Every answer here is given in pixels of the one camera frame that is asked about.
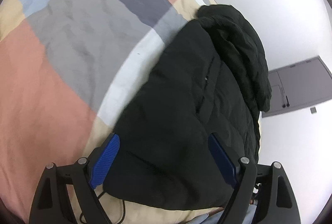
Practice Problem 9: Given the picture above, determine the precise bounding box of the black padded coat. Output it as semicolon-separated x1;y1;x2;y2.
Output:
103;5;272;211

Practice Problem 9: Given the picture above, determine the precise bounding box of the black thin cable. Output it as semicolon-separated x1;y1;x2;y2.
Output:
79;188;127;224

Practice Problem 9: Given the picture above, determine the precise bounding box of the grey light switch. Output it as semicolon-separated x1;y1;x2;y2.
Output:
310;107;317;114

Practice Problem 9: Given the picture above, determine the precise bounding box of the black door handle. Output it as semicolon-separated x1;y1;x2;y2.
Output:
282;95;290;108

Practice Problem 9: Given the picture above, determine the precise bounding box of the grey door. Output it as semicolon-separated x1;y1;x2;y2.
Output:
262;57;331;118

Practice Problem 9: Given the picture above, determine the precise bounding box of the colourful patchwork bed quilt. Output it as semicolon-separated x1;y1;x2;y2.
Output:
1;0;214;223

